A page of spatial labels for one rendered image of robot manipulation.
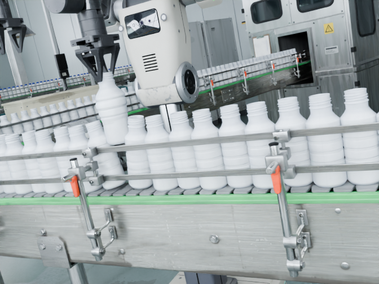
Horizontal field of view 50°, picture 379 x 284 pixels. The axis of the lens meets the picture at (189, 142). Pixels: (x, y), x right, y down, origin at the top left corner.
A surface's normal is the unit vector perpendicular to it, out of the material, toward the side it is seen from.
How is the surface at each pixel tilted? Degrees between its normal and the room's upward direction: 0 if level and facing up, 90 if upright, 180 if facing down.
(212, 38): 90
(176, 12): 90
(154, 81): 90
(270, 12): 90
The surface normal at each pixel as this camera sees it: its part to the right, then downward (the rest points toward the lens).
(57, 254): -0.44, 0.26
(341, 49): -0.69, 0.27
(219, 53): 0.70, 0.00
